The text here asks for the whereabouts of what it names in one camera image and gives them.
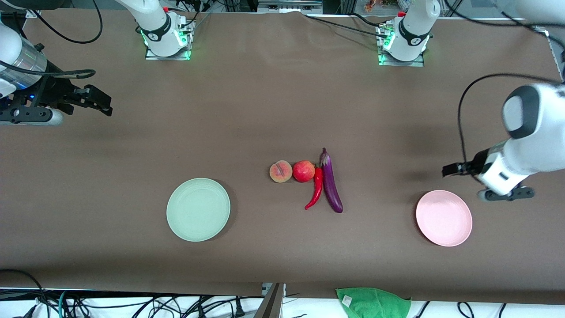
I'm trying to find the brown table cover cloth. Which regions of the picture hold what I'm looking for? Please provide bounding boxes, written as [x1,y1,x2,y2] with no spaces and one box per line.
[0,9,565,295]

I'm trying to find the red chili pepper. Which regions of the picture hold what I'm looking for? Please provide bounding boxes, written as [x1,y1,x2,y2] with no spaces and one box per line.
[304,164,324,210]

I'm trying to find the metal base plate green lights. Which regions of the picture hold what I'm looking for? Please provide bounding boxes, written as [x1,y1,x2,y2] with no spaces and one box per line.
[145,17,195,61]
[377,23,428,67]

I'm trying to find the pale green round plate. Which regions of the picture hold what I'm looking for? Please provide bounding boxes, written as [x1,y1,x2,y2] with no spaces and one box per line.
[166,178,231,242]

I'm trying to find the black cable behind left arm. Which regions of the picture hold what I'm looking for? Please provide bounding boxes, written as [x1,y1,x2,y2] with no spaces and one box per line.
[443,0,544,32]

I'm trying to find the yellow pink peach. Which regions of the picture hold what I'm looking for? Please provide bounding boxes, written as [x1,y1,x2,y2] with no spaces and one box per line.
[269,160,293,183]

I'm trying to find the black cable across cloth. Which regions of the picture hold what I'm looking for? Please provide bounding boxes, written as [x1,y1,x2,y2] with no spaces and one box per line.
[304,13,389,39]

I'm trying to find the red apple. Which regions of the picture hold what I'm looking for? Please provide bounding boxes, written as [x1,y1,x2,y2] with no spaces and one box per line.
[292,160,316,183]

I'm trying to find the green towel cloth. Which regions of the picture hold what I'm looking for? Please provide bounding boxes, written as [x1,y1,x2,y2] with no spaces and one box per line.
[336,287,412,318]

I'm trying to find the black floor cable loop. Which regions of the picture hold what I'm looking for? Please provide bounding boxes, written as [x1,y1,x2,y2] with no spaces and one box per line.
[0,269,50,318]

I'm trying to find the grey equipment box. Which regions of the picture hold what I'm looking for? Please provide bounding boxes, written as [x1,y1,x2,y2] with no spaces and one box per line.
[257,0,323,14]

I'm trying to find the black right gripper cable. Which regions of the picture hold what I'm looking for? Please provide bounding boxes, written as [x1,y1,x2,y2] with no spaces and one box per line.
[0,60,96,81]

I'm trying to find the black looping cable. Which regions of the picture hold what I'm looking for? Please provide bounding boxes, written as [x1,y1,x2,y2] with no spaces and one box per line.
[27,0,103,44]

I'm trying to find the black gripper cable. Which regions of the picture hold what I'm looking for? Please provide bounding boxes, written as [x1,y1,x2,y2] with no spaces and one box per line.
[0,60,96,81]
[458,73,561,165]

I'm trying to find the grey metal post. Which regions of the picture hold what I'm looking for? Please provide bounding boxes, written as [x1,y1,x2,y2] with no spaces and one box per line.
[254,283,286,318]

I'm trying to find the aluminium frame rail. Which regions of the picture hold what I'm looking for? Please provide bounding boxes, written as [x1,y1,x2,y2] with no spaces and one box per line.
[546,30,565,83]

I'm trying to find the purple eggplant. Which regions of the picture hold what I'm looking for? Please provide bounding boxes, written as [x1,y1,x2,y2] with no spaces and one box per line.
[320,148,344,214]

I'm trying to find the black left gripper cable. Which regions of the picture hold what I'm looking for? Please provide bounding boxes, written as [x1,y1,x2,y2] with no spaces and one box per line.
[458,73,561,165]

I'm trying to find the black tangled floor cable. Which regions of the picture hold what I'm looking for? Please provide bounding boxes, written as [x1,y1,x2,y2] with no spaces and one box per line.
[66,294,265,318]

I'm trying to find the pink round plate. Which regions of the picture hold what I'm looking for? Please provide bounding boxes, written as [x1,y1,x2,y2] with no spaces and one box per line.
[415,190,473,247]

